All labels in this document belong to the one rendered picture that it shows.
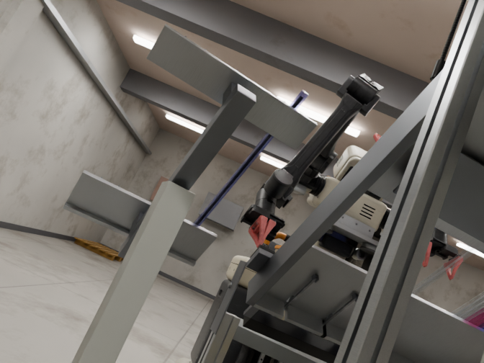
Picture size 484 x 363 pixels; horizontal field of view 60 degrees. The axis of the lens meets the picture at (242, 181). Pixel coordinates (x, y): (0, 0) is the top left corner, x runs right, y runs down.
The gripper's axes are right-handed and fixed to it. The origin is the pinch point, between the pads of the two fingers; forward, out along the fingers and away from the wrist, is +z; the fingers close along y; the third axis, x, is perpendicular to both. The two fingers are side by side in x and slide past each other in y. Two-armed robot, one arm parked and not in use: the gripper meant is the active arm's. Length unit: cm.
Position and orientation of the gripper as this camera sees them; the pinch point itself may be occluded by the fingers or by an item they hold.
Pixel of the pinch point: (259, 244)
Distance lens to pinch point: 103.5
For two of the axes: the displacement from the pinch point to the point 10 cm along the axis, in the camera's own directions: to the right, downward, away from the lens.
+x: -4.8, 6.7, 5.7
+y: 8.7, 4.6, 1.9
